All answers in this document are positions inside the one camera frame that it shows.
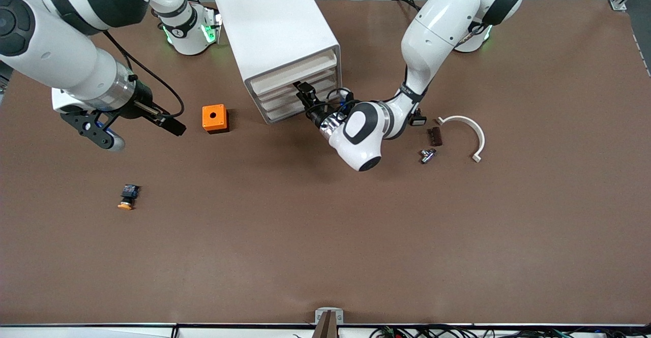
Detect brown table cover sheet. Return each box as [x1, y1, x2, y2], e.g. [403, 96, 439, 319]
[0, 0, 651, 326]

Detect yellow push button switch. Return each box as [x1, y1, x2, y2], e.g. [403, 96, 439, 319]
[117, 184, 141, 211]

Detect white curved plastic bracket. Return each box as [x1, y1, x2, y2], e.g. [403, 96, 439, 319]
[436, 115, 486, 164]

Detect white plastic drawer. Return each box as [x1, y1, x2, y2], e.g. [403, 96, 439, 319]
[264, 86, 342, 124]
[251, 52, 339, 96]
[256, 65, 339, 106]
[260, 76, 340, 115]

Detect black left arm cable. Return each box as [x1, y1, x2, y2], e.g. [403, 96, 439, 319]
[313, 88, 426, 121]

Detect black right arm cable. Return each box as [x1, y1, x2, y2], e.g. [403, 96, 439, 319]
[103, 29, 186, 120]

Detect orange box with hole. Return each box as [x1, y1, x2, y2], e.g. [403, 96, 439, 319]
[202, 104, 230, 135]

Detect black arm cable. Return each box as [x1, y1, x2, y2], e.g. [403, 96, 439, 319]
[103, 29, 186, 120]
[313, 88, 426, 121]

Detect grey metal edge bracket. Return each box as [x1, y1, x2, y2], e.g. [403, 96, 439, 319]
[315, 308, 344, 325]

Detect white drawer cabinet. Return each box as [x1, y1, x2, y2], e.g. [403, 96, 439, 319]
[213, 0, 343, 125]

